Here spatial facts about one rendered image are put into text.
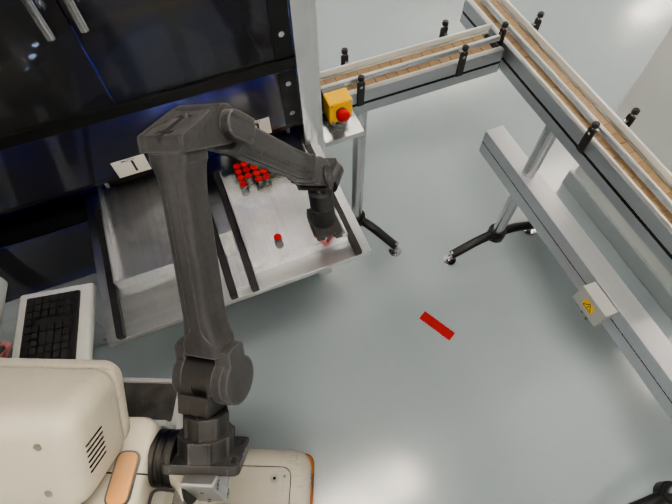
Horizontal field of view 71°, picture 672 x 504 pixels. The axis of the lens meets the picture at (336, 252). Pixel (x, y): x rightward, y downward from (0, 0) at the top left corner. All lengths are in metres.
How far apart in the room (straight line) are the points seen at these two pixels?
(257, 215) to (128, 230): 0.36
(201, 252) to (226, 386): 0.20
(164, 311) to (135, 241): 0.23
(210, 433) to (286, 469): 0.95
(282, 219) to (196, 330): 0.65
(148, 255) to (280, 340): 0.92
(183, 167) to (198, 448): 0.41
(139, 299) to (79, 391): 0.61
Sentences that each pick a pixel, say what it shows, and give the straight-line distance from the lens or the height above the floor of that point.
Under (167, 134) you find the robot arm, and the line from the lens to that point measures 0.65.
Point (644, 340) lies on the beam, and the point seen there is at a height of 0.55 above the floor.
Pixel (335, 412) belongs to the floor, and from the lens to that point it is 2.01.
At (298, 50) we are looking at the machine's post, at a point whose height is 1.23.
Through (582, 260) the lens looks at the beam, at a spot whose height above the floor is 0.55.
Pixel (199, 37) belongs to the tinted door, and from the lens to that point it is 1.16.
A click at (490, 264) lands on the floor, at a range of 2.33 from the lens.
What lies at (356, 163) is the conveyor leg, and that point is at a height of 0.54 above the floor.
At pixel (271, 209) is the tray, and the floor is 0.88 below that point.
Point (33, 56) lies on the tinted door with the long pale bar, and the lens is 1.16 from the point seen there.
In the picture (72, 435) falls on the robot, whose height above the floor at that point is 1.37.
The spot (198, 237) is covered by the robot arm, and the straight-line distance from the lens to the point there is 0.67.
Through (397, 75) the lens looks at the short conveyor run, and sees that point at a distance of 1.62.
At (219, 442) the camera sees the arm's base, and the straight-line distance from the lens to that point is 0.78.
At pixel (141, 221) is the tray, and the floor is 0.88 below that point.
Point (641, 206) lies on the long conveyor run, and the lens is 1.51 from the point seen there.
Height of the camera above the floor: 1.98
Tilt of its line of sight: 61 degrees down
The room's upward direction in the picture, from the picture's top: 2 degrees counter-clockwise
